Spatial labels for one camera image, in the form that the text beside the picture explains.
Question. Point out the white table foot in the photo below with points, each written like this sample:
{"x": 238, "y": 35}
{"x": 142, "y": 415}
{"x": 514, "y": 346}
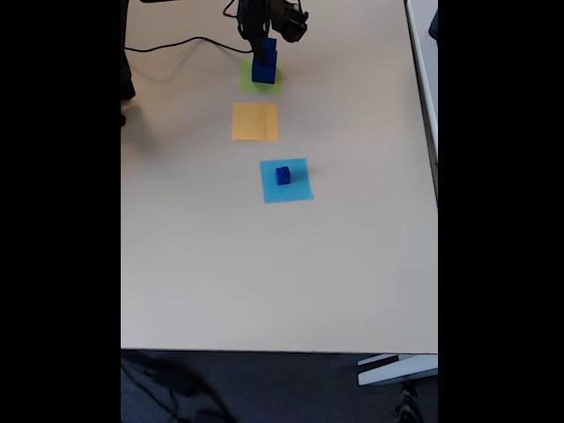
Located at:
{"x": 396, "y": 370}

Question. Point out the green paper square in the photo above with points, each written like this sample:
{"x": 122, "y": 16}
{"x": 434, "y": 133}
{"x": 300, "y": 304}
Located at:
{"x": 244, "y": 83}

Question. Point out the dark blue object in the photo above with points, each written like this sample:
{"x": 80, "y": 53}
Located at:
{"x": 434, "y": 24}

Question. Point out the light blue paper square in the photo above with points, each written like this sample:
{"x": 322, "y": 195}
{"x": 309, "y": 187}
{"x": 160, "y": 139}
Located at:
{"x": 299, "y": 189}

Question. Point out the orange paper square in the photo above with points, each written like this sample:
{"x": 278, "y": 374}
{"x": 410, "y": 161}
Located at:
{"x": 253, "y": 123}

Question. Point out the white side desk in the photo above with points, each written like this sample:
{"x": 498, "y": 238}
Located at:
{"x": 425, "y": 66}

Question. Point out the largest blue cube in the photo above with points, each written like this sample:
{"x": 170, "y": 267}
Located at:
{"x": 264, "y": 75}

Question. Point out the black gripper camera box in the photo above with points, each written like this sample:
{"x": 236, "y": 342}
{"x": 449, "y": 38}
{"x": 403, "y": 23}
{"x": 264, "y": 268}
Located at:
{"x": 291, "y": 22}

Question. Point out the small blue cube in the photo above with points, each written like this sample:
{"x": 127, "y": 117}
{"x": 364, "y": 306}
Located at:
{"x": 283, "y": 178}

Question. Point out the large blue cube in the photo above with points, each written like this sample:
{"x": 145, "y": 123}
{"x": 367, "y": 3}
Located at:
{"x": 271, "y": 47}

